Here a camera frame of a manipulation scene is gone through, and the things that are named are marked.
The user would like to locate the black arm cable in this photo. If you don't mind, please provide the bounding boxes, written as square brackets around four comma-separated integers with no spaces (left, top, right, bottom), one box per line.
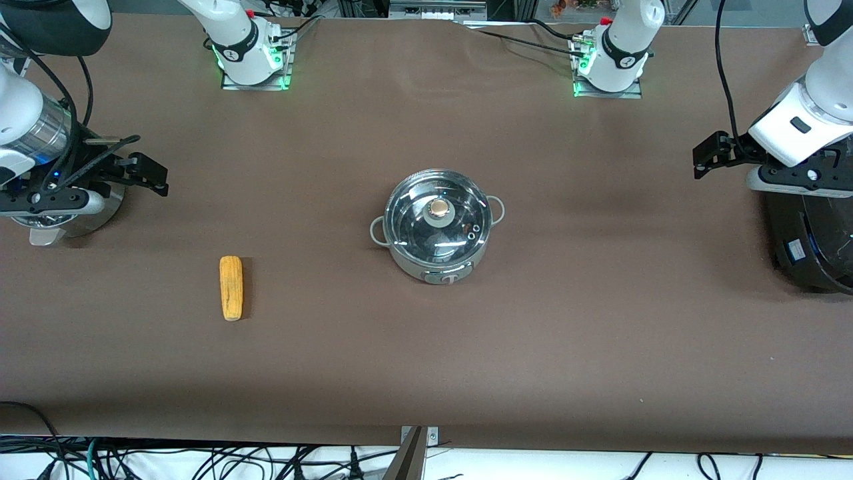
[714,0,742,142]
[12,48,143,198]

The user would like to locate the yellow corn cob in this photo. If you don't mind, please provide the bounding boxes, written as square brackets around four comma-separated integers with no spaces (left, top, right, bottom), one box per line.
[219,256,244,322]

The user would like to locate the metal bracket with post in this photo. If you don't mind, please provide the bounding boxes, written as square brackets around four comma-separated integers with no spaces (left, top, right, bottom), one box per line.
[383,425,440,480]

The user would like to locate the brown table cover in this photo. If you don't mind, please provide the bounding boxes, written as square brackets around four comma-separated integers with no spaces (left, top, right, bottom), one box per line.
[0,13,853,455]

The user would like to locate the black floor cable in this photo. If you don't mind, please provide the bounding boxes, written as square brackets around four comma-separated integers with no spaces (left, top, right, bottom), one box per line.
[0,400,66,480]
[696,453,728,480]
[623,452,655,480]

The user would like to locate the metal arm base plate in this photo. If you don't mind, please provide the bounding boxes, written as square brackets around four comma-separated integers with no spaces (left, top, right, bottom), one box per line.
[220,27,295,91]
[572,33,644,100]

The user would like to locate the glass pot lid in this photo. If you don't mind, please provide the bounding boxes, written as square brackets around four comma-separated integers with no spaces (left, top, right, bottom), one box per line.
[383,170,494,265]

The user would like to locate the stainless steel steamer pot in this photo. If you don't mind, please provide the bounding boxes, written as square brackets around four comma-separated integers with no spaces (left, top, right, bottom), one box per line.
[12,180,127,247]

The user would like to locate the black rice cooker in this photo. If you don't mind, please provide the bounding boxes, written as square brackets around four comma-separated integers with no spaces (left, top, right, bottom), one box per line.
[763,190,853,295]

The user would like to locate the grey electric cooking pot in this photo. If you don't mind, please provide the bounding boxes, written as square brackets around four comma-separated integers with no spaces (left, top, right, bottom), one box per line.
[370,169,506,286]

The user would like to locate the black base cable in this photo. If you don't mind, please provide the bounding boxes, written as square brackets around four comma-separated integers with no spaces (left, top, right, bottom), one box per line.
[466,28,586,57]
[269,13,323,43]

